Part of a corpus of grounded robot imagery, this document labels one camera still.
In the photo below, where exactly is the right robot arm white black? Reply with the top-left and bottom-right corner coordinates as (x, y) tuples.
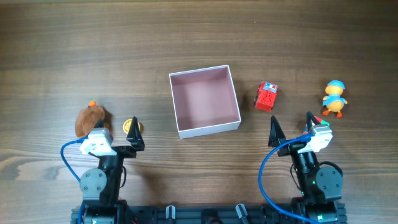
(258, 112), (348, 223)

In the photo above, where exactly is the left blue cable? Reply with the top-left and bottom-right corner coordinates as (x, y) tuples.
(60, 138), (90, 224)

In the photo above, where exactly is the red toy truck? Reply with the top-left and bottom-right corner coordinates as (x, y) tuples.
(254, 81), (279, 111)

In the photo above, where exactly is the right blue cable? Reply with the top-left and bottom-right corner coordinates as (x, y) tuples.
(258, 134), (324, 224)

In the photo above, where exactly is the yellow duck toy blue hat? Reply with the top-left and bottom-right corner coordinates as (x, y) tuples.
(322, 80), (348, 118)

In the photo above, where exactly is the yellow round toy wheel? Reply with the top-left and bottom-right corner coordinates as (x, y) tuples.
(123, 119), (144, 134)

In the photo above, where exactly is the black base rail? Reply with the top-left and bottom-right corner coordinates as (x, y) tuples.
(70, 203), (346, 224)

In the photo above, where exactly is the blue cable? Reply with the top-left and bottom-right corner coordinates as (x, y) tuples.
(60, 138), (90, 224)
(258, 134), (324, 224)

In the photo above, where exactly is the colourful puzzle cube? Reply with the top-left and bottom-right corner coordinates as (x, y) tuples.
(303, 116), (330, 134)

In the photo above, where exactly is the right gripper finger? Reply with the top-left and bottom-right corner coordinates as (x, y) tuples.
(306, 111), (317, 128)
(268, 116), (286, 147)

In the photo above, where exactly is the brown plush toy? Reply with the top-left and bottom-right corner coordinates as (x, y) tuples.
(75, 100), (105, 138)

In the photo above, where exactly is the white square box pink interior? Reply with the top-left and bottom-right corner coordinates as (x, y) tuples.
(169, 65), (241, 139)

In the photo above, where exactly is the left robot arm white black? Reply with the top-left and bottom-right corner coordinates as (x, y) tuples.
(70, 117), (145, 224)

